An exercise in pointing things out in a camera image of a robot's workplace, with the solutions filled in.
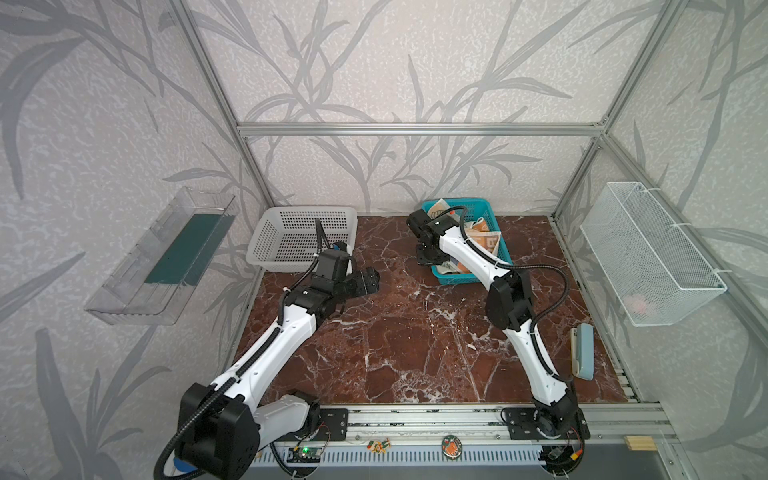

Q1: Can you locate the teal perforated plastic basket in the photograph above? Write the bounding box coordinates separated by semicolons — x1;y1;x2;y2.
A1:
421;198;512;285

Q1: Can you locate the white perforated plastic basket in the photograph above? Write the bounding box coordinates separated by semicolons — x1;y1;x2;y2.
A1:
246;206;358;273

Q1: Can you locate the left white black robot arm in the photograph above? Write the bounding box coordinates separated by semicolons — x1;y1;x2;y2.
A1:
153;248;380;479

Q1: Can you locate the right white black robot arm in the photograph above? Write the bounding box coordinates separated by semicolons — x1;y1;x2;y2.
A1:
407;206;587;440

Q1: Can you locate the bear print towel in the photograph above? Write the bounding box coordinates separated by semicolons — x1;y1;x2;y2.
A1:
427;199;450;219

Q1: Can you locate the orange patterned towel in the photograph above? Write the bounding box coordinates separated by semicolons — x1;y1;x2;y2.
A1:
436;217;501;275

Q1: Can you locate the small orange green sticker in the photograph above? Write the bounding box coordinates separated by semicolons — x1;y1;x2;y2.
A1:
366;439;391;454

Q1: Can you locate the left green circuit board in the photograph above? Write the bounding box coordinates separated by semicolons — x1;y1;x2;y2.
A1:
286;446;325;465

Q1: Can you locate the light blue sponge block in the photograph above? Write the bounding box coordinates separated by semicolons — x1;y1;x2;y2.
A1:
570;323;595;381

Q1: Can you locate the round orange green badge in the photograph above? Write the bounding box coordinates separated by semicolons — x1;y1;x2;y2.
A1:
441;434;463;461

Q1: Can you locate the blue toy shovel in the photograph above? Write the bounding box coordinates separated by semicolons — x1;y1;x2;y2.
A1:
173;457;196;474

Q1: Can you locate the small wooden block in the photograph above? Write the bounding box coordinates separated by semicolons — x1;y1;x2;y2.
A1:
624;435;658;452

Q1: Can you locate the left black cable conduit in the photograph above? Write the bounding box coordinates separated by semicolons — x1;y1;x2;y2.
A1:
153;218;331;480

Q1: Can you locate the clear acrylic wall shelf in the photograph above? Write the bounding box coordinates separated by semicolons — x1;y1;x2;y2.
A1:
85;187;240;326

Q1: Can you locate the pink object in wire basket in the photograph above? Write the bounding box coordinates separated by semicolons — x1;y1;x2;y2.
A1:
623;294;656;316

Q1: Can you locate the white wire mesh basket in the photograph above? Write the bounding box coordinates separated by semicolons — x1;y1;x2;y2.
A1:
580;181;728;327

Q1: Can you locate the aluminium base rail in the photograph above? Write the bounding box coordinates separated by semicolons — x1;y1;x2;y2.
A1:
276;403;678;468

